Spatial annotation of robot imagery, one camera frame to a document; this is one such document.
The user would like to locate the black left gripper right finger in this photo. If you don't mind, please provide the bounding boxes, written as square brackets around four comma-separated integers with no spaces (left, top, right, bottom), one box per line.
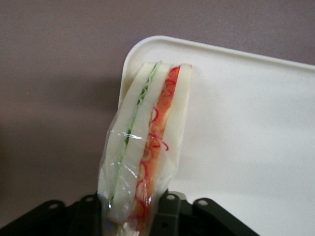
[149,191,188,236]

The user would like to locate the triangle sandwich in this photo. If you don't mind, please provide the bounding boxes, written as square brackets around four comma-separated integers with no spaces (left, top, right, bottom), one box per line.
[96,60,193,236]

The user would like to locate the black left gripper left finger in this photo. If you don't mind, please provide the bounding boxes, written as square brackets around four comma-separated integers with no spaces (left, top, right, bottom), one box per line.
[65,193,109,236]

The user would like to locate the cream plastic tray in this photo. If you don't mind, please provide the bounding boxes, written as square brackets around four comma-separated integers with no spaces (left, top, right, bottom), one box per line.
[115,35,315,236]

